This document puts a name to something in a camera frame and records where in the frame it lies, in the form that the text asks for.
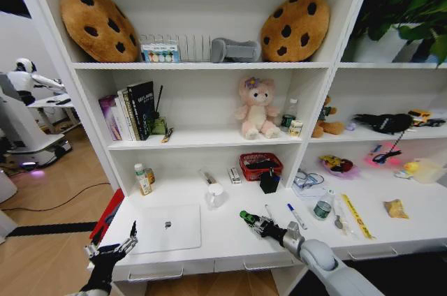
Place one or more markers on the yellow rubber duck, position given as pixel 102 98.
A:
pixel 411 167

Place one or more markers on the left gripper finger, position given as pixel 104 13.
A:
pixel 91 250
pixel 131 242

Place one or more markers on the crumpled yellow snack bag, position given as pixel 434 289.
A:
pixel 395 208

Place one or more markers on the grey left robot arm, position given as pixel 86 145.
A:
pixel 89 293

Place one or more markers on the clear plastic cup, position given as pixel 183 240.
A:
pixel 216 195

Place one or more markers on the black toy vehicle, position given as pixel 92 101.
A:
pixel 434 122

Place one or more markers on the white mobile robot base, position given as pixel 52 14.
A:
pixel 21 128

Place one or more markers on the small white box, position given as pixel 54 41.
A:
pixel 234 175

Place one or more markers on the yellow ruler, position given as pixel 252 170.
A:
pixel 356 215

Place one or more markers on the pink plush bunny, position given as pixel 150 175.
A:
pixel 257 111

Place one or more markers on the round brown cookie pillow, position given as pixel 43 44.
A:
pixel 295 29

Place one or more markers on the green toy car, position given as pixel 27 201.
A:
pixel 248 216

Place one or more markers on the black book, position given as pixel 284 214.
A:
pixel 142 111

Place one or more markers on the white book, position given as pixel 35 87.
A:
pixel 125 118

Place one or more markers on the red plastic basket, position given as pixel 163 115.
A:
pixel 251 173

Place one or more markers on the purple book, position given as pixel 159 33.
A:
pixel 110 118

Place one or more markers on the small white drink carton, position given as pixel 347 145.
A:
pixel 295 128

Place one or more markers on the red folder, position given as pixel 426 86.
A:
pixel 110 214

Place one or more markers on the small lilac object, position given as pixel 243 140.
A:
pixel 351 126

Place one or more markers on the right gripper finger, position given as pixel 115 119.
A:
pixel 256 230
pixel 262 219

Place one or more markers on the small toy flower bouquet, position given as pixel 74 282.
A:
pixel 337 165

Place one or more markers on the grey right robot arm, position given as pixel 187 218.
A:
pixel 321 255

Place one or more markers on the green black can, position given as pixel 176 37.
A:
pixel 286 121

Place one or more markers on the white humanoid robot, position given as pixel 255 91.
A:
pixel 26 77

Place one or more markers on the black pen holder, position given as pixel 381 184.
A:
pixel 269 182

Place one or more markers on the translucent plastic container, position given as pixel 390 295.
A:
pixel 429 170

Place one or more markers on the water bottle green label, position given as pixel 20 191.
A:
pixel 323 207

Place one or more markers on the white slotted file rack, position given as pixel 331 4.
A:
pixel 195 48

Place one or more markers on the green reed diffuser jar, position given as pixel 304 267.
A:
pixel 159 125

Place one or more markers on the white shelf desk unit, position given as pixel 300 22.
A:
pixel 202 65

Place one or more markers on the white background desk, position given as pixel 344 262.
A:
pixel 52 102

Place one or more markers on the pastel highlighter pack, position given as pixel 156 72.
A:
pixel 160 52

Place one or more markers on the large brown cookie pillow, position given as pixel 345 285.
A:
pixel 97 27

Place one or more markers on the white pen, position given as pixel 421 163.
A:
pixel 269 211

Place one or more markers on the yellow toy truck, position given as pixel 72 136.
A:
pixel 420 115

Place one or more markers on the pink flat object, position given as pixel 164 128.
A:
pixel 379 160

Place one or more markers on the green capped drink bottle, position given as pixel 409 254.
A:
pixel 142 181

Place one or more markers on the silver laptop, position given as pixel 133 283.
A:
pixel 167 229

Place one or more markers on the yellow black pen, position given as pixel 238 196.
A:
pixel 167 135

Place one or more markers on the wrapped metal spoon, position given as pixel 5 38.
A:
pixel 338 221

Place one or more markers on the brown teddy bear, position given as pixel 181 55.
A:
pixel 326 125

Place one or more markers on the white marker blue cap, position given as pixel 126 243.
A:
pixel 297 216

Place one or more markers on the clear bottle white cap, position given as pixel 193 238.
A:
pixel 292 107

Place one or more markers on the clear packaged tool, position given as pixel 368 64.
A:
pixel 208 177

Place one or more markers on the glasses in clear bag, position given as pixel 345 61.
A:
pixel 307 182

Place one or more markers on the white plant pot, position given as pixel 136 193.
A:
pixel 380 48

